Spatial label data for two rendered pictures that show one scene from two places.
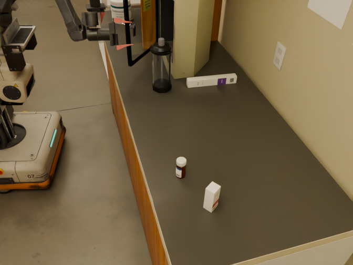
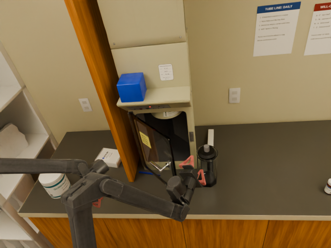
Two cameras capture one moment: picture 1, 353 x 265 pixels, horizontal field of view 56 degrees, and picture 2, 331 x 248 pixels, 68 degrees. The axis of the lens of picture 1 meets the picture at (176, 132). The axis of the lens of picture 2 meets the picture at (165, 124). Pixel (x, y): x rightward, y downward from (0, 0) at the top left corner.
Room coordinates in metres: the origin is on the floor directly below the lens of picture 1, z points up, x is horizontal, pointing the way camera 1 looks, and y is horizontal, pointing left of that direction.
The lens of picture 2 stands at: (1.17, 0.94, 2.08)
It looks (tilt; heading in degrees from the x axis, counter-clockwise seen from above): 38 degrees down; 299
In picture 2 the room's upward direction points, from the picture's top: 10 degrees counter-clockwise
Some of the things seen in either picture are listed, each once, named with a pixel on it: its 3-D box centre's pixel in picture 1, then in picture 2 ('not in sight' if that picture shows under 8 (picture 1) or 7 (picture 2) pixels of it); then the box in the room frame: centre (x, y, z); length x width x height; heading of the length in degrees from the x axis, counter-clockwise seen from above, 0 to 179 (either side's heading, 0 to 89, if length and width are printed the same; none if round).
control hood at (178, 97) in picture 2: not in sight; (155, 104); (1.66, 0.13, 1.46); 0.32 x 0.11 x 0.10; 18
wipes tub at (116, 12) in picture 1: (120, 9); (55, 182); (2.25, 0.41, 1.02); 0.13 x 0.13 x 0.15
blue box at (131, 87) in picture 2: not in sight; (132, 87); (1.74, 0.15, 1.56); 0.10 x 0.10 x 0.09; 18
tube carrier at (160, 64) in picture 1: (161, 67); (207, 166); (1.44, 0.08, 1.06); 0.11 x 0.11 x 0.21
